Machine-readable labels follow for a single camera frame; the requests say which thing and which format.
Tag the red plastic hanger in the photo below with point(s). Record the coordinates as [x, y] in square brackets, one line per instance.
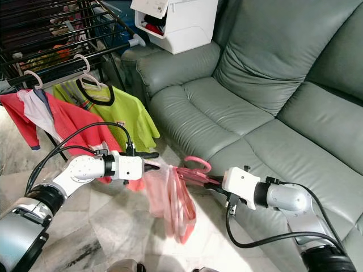
[195, 175]

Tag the pink patterned garment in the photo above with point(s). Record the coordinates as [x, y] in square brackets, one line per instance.
[170, 204]

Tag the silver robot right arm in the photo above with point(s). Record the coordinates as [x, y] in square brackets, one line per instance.
[286, 198]

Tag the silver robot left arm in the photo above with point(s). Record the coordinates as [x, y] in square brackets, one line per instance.
[85, 170]

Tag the pale pink hanger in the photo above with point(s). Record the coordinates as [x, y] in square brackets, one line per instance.
[42, 79]
[96, 85]

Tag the lime green shirt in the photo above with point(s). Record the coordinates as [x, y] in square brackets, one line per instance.
[125, 113]

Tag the red shirt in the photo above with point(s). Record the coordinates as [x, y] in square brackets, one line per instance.
[79, 122]

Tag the black metal drying rack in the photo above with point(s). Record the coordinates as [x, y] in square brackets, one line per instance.
[139, 41]

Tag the red cloth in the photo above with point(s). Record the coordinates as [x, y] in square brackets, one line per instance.
[154, 28]

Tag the grey green leather sofa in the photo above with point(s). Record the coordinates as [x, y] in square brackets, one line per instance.
[249, 56]

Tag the orange toy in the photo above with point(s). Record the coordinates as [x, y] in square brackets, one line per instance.
[65, 52]

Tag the white lidded storage box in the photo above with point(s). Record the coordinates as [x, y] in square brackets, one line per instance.
[190, 28]

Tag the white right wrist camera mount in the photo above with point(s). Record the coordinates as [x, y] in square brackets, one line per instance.
[239, 184]

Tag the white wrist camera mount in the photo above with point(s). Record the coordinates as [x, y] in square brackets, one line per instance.
[126, 167]
[239, 184]

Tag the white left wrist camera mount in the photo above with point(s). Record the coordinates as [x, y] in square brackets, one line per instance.
[126, 167]

